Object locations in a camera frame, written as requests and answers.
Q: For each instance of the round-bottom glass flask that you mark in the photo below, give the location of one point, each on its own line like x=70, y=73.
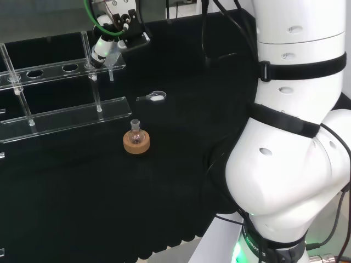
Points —
x=135, y=135

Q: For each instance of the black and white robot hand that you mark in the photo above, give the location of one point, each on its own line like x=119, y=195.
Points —
x=131, y=30

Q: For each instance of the clear plastic funnel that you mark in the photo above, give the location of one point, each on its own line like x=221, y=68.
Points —
x=111, y=75

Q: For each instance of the black bench cloth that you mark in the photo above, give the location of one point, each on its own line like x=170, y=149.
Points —
x=109, y=205

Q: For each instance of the clear acrylic funnel stand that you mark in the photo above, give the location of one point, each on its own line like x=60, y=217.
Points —
x=82, y=113

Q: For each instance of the clear glass weighing funnel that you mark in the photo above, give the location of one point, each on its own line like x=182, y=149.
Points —
x=157, y=97

